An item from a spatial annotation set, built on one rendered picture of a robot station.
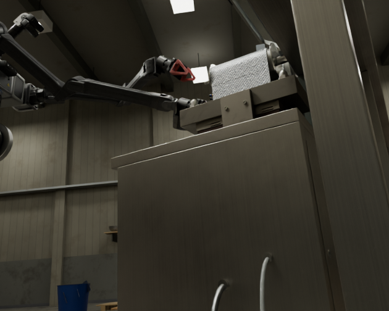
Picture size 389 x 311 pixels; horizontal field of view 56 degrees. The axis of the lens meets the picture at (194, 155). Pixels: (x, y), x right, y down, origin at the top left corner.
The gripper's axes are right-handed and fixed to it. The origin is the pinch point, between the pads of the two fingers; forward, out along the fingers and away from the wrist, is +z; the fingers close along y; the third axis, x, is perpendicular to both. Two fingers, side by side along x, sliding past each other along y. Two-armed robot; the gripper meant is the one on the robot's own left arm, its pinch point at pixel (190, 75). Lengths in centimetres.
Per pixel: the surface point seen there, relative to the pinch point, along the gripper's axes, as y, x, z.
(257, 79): 4.6, 8.8, 33.0
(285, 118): 31, -4, 62
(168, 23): -536, 169, -594
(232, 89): 4.7, 1.4, 25.6
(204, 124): 23.7, -15.9, 35.6
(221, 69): 4.5, 6.9, 16.4
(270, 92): 25, 2, 51
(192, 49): -663, 164, -598
